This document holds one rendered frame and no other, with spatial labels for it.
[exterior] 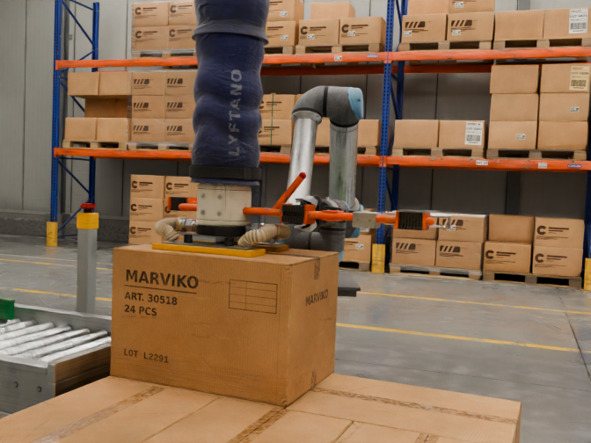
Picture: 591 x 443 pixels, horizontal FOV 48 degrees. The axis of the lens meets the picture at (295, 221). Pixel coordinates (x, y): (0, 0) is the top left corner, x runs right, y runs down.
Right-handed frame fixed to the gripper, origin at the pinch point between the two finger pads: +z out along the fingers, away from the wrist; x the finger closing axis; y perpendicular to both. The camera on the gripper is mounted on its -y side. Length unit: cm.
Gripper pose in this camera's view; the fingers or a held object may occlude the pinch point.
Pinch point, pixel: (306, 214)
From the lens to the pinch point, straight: 201.0
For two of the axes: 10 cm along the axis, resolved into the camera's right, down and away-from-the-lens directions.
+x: 0.4, -10.0, -0.5
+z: -3.8, 0.3, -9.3
